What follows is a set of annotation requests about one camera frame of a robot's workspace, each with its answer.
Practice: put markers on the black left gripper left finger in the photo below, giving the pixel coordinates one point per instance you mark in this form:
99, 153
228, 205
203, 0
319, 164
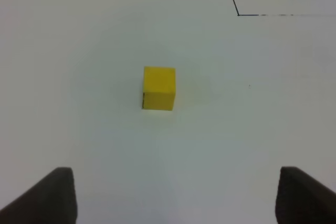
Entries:
51, 200

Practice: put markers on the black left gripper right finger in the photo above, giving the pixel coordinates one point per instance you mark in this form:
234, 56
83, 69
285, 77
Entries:
303, 199

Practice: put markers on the yellow cube block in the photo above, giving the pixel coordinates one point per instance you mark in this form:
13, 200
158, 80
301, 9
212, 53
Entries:
159, 88

